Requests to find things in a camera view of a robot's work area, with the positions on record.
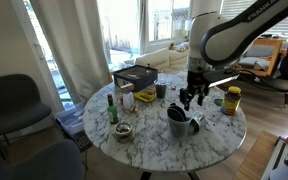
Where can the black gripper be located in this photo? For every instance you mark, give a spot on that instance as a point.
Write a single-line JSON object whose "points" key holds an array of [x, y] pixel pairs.
{"points": [[198, 81]]}

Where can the black plastic utensil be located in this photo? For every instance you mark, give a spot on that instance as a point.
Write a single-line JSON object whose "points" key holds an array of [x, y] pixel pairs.
{"points": [[174, 115], [182, 110]]}

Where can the transparent plastic cup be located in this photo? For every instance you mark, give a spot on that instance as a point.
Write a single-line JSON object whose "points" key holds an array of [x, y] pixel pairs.
{"points": [[179, 129]]}

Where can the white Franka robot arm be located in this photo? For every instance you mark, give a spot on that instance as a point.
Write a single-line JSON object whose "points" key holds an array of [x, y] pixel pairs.
{"points": [[224, 36]]}

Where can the silver can with blue stripes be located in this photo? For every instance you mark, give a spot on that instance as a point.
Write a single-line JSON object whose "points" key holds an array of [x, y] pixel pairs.
{"points": [[198, 120]]}

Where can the red ketchup packet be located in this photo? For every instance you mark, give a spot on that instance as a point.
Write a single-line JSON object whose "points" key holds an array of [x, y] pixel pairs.
{"points": [[173, 88]]}

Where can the green round lid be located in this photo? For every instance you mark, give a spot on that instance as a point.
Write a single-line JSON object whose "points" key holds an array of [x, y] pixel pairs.
{"points": [[218, 102]]}

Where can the dark drinking glass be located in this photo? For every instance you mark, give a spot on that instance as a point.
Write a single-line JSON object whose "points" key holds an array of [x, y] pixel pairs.
{"points": [[160, 90]]}

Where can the yellow-lidded vitamin bottle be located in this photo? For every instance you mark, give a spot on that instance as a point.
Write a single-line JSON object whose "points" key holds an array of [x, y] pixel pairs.
{"points": [[230, 101]]}

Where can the cream sofa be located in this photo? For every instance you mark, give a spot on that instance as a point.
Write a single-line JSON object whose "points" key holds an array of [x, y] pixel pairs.
{"points": [[157, 60]]}

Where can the navy blue box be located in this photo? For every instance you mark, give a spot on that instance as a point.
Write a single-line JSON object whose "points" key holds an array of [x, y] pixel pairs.
{"points": [[140, 81]]}

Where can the small wooden item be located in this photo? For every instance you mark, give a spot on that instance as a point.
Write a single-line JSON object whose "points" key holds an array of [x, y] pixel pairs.
{"points": [[134, 109]]}

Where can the green glass bottle red cap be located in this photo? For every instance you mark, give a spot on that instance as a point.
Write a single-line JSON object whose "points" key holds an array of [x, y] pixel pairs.
{"points": [[112, 111]]}

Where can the light wooden bench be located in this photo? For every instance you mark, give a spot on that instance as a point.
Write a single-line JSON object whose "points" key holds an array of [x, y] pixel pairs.
{"points": [[254, 156]]}

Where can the black table base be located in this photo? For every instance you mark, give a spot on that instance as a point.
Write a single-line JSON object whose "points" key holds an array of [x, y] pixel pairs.
{"points": [[145, 175]]}

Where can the black low bench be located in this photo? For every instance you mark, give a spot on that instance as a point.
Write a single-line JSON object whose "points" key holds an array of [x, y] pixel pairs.
{"points": [[284, 86]]}

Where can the black gridded object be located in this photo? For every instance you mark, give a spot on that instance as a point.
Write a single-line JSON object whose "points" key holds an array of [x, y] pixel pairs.
{"points": [[83, 141]]}

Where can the clear plastic storage bin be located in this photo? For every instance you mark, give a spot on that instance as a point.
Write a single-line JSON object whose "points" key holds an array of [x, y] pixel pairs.
{"points": [[70, 120]]}

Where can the cream curtain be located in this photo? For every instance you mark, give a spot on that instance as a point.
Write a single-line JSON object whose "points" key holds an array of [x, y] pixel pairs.
{"points": [[74, 46]]}

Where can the grey upholstered chair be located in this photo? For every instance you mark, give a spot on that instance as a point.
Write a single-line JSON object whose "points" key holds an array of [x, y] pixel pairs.
{"points": [[14, 100], [34, 163]]}

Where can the wooden frame with grey cushions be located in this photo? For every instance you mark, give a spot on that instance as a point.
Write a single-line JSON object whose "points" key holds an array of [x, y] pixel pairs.
{"points": [[260, 55]]}

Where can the green and silver saw rail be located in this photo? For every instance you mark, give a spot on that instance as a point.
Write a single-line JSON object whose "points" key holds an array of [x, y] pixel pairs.
{"points": [[277, 163]]}

